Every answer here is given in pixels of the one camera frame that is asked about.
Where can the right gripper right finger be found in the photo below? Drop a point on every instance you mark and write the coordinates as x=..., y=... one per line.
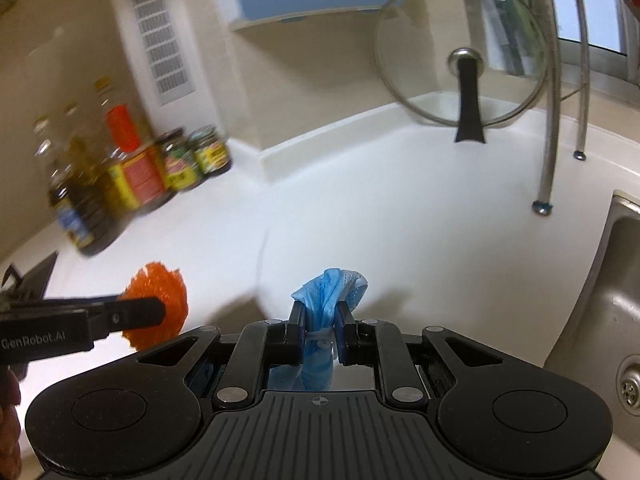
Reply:
x=380, y=346

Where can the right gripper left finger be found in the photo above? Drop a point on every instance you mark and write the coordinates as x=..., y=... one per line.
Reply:
x=252, y=353

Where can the blue mask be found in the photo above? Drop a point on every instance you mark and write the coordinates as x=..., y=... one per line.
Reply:
x=320, y=297

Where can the orange mesh scrap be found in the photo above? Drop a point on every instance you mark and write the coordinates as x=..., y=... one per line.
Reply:
x=166, y=287

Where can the left hand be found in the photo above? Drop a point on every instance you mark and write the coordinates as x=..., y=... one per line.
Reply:
x=10, y=428

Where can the black gas stove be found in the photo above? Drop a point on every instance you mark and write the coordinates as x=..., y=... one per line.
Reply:
x=27, y=287

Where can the dark oil bottle blue label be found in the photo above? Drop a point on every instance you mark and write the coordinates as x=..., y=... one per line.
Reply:
x=77, y=201

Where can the tall bean paste jar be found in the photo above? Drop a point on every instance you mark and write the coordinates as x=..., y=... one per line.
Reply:
x=181, y=168

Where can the small checkered lid jar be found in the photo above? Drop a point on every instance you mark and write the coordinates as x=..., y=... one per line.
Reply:
x=210, y=151

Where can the steel sink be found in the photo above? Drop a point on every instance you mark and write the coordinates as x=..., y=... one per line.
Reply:
x=600, y=343

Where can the glass pot lid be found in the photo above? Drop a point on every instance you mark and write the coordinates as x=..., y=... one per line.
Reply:
x=464, y=64

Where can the steel dish rack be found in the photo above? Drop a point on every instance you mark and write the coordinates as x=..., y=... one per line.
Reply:
x=593, y=80

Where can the oil bottle red handle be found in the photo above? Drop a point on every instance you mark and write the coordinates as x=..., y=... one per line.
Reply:
x=135, y=165

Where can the grey wall vent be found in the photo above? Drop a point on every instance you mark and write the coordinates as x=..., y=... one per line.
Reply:
x=162, y=50

